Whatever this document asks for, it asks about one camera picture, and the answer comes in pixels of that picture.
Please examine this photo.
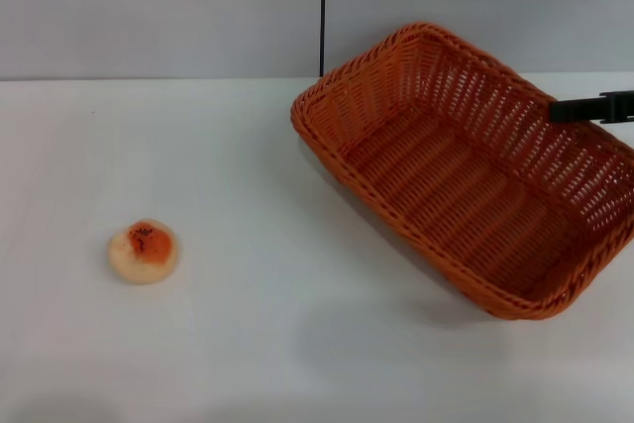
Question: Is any orange woven plastic basket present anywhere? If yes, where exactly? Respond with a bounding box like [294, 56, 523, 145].
[289, 21, 634, 322]

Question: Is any round bun with orange topping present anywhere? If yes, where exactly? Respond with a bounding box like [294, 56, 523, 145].
[107, 218, 180, 286]

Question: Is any black vertical wall panel strip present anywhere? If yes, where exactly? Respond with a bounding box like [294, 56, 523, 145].
[319, 0, 328, 79]

